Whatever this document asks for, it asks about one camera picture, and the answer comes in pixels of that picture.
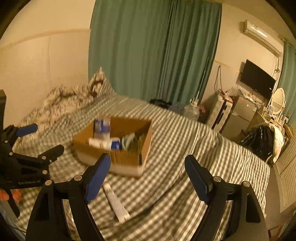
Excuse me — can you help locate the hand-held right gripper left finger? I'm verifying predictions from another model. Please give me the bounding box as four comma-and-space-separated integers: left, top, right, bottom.
25, 153, 111, 241

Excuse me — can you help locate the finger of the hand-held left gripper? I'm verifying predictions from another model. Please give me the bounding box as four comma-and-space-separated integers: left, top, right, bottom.
3, 123, 39, 142
10, 145, 65, 168

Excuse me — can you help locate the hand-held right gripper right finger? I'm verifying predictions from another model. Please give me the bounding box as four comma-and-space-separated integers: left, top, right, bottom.
184, 155, 270, 241

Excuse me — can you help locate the cardboard box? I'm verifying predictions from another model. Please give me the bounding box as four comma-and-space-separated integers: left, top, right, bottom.
73, 116, 153, 178

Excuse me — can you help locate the person's left hand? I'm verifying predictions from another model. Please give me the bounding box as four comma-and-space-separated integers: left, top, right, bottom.
0, 189, 22, 204

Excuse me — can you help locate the white bottle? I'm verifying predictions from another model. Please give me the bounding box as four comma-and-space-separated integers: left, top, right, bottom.
88, 137, 113, 150

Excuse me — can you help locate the bed with checked sheet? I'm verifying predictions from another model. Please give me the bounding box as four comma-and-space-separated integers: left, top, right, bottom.
11, 94, 271, 241

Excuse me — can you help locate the patterned duvet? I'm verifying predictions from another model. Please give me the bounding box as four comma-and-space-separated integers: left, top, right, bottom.
22, 84, 96, 131

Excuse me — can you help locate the blue and white tube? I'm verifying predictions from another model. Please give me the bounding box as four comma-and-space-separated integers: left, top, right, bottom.
111, 138, 123, 151

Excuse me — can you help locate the blue and white carton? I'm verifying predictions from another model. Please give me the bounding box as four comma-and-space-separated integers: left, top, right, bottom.
93, 118, 111, 139

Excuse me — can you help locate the green packet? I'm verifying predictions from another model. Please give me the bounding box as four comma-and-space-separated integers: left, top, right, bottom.
121, 132, 147, 154

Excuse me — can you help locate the large clear water bottle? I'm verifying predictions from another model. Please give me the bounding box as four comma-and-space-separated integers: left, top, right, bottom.
182, 98, 201, 121

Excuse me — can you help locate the white suitcase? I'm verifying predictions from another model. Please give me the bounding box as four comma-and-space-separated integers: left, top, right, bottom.
206, 92, 233, 133

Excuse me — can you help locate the black rubbish bag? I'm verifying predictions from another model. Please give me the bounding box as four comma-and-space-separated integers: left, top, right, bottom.
238, 124, 277, 161

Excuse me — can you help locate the clear plastic bag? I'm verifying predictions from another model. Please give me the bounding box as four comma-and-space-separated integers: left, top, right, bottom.
168, 102, 186, 114

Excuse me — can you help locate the grey mini fridge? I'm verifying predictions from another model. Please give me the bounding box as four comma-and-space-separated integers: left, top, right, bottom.
221, 91, 262, 142

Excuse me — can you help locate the checked pillow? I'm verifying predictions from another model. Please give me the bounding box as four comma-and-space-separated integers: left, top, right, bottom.
88, 67, 116, 99

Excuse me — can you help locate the dressing table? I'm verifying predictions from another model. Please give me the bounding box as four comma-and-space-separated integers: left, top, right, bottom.
252, 108, 290, 131

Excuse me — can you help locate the white pole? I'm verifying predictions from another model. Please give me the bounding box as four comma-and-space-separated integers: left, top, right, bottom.
196, 57, 210, 103

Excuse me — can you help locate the oval white mirror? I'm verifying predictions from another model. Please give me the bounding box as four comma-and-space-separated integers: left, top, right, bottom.
269, 87, 287, 117

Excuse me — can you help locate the black television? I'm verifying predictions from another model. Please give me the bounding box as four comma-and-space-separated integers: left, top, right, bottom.
240, 59, 277, 100

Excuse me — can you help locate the green curtain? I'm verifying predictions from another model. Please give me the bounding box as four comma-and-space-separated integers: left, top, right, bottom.
88, 0, 223, 107
276, 39, 296, 122

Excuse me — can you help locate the white air conditioner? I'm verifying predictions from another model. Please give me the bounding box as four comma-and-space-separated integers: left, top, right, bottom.
243, 19, 284, 57

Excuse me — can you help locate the hanging wall cable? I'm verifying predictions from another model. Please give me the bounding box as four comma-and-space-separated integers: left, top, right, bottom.
214, 65, 223, 93

